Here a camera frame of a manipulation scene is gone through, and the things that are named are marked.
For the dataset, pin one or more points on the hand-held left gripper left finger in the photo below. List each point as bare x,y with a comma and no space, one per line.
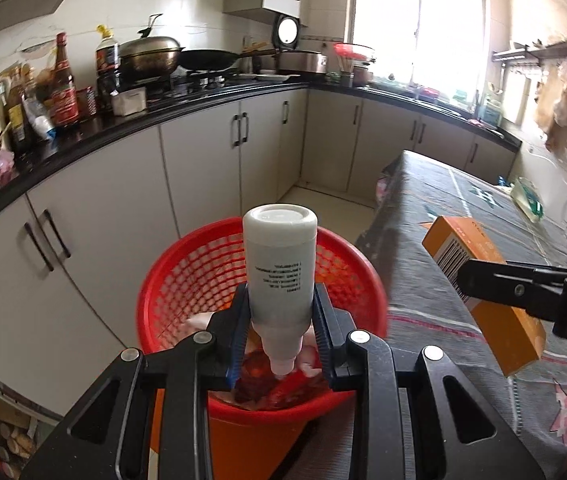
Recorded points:
238,345

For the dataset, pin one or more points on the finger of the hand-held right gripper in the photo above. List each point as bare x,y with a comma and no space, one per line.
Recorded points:
508,287

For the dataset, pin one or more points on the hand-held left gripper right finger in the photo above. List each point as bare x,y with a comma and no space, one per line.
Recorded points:
322,345

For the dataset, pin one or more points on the orange cardboard box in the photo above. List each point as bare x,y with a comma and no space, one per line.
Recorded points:
488,260

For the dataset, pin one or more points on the white spray bottle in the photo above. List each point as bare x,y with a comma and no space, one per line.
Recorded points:
278,270

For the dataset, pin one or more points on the red plastic mesh basket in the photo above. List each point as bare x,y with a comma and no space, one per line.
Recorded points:
188,270

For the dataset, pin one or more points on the dark red snack packet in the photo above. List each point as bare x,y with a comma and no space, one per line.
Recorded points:
263,375

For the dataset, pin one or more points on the white plastic bag red print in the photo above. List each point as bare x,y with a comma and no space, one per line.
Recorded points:
198,322

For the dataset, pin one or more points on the green and clear plastic bag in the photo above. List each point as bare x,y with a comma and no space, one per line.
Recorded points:
528,197

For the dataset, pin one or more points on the grey patterned tablecloth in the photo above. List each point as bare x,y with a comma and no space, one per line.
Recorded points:
438,200

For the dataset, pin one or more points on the blue dish rack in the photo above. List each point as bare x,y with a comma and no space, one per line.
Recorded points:
492,110

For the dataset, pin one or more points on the white kitchen base cabinets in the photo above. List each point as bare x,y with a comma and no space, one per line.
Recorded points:
113,200

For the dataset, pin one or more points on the black kitchen countertop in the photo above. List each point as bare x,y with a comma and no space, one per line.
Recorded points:
113,125

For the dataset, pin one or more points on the gas stove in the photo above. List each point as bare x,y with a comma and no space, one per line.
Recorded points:
208,81

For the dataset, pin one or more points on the small white container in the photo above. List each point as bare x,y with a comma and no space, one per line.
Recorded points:
129,101

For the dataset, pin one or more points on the kitchen window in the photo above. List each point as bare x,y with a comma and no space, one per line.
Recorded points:
413,30

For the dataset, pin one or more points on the red basin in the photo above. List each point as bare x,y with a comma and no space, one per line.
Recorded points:
353,52

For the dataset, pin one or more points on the steel pot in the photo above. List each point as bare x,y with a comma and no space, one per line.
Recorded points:
303,62

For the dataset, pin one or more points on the red tin can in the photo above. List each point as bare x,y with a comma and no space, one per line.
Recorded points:
86,102

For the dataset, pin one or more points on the black wok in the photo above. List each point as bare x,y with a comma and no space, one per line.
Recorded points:
208,59

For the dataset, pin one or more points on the dark soy sauce bottle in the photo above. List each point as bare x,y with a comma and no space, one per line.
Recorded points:
108,70

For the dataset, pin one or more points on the steel wok with lid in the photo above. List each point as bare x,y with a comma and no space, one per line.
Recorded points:
151,52

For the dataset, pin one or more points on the red label sauce bottle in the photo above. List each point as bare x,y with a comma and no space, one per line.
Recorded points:
63,90

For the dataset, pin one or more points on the rice cooker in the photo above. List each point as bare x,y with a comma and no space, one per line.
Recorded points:
289,32

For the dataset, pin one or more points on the cluster of condiment bottles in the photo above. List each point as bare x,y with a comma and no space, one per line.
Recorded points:
25,105

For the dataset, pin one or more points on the steel wall rack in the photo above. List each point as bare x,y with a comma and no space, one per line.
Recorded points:
528,52

